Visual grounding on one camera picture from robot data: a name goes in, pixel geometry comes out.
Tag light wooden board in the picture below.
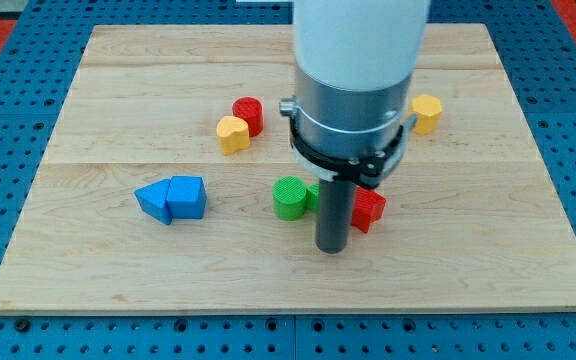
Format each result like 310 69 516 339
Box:
0 24 576 316

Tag green block behind rod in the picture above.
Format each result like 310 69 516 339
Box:
306 183 319 213

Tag black clamp ring bracket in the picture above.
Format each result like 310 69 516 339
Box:
279 98 418 189

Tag green cylinder block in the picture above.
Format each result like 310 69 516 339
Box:
273 176 307 221

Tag red cylinder block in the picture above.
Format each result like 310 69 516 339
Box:
232 97 264 137

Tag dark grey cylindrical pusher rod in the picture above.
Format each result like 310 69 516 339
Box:
315 179 357 254

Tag red star block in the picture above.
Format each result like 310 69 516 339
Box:
351 187 387 233

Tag yellow hexagon block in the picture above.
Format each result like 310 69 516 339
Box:
410 94 443 135

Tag yellow heart block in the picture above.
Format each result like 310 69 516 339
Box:
216 116 250 155

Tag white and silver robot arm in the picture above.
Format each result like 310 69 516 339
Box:
293 0 430 159

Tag blue triangle block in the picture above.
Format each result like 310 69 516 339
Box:
134 179 172 225

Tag blue pentagon block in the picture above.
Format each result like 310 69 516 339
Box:
166 176 207 219

